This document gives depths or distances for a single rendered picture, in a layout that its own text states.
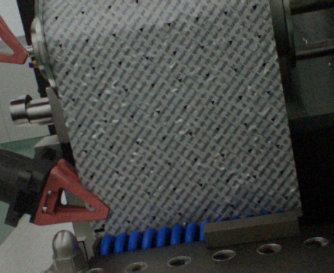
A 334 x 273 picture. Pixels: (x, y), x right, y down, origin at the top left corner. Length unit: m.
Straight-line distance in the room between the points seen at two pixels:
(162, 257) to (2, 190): 0.19
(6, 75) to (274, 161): 6.08
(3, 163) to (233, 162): 0.25
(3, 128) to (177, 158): 6.17
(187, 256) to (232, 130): 0.14
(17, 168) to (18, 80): 5.96
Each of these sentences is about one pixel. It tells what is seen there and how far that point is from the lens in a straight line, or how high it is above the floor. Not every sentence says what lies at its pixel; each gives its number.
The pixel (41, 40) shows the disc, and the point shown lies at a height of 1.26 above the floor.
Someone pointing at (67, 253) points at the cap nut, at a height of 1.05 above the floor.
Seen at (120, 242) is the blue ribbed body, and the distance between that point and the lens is 0.70.
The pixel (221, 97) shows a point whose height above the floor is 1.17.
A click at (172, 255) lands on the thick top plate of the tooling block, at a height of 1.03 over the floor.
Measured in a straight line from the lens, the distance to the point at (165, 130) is 0.69.
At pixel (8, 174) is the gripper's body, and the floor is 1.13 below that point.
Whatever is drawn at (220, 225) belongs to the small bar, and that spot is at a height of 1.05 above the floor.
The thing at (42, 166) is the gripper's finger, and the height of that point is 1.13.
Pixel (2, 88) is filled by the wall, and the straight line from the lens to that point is 6.75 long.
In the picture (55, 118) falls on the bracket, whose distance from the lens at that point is 0.79.
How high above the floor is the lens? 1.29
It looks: 13 degrees down
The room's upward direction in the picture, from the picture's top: 12 degrees counter-clockwise
